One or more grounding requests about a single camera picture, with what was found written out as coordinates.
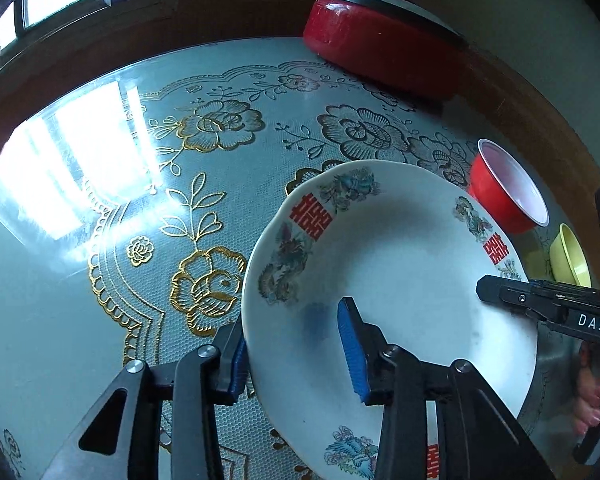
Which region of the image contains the yellow plastic bowl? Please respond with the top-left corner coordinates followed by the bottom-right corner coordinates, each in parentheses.
top-left (550, 223), bottom-right (592, 287)

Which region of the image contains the red plastic bowl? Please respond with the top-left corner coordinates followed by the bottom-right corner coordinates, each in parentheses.
top-left (468, 139), bottom-right (550, 234)

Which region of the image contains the red electric cooking pot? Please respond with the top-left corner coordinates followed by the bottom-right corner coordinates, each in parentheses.
top-left (303, 0), bottom-right (468, 101)

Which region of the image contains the white decorated porcelain plate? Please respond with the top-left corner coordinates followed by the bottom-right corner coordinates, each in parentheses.
top-left (242, 160), bottom-right (538, 479)

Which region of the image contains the person's right hand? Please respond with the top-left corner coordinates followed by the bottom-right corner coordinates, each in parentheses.
top-left (573, 341), bottom-right (600, 436)

